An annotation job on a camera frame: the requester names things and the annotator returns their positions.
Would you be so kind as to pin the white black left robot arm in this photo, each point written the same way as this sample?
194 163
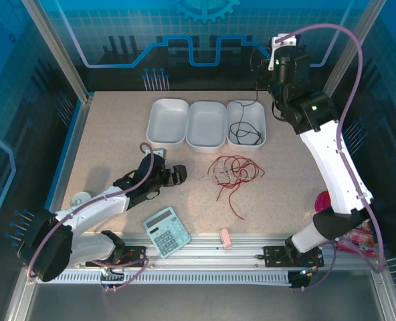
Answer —
91 207

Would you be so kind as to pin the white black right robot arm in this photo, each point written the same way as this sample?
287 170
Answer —
335 167

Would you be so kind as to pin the white plastic bin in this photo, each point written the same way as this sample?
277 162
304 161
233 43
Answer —
251 113
206 127
168 120

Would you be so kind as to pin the teal calculator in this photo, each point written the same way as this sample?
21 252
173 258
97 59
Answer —
166 232

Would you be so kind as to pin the white round tape roll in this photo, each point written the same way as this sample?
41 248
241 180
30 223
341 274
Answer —
79 200

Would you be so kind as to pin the pink eraser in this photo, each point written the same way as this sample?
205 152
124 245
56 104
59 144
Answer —
226 238

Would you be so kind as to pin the cup with magenta lid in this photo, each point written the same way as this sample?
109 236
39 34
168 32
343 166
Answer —
321 202

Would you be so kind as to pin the colourful snack packet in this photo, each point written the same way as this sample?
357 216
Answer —
362 237

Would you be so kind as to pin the aluminium frame post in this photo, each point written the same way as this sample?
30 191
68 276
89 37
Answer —
343 67
58 50

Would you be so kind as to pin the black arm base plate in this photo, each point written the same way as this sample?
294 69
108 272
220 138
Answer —
273 255
136 254

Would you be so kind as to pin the aluminium table edge rail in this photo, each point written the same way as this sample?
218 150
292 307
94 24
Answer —
74 140

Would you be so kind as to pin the aluminium mounting rail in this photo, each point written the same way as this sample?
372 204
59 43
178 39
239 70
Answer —
211 257

